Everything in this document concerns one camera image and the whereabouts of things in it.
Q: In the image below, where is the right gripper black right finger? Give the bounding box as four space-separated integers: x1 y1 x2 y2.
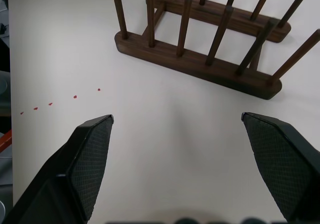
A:
241 112 320 222

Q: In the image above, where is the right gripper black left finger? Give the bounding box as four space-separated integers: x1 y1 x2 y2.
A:
0 114 115 224

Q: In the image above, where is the black dish rack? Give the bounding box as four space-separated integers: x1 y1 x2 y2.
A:
109 0 320 100

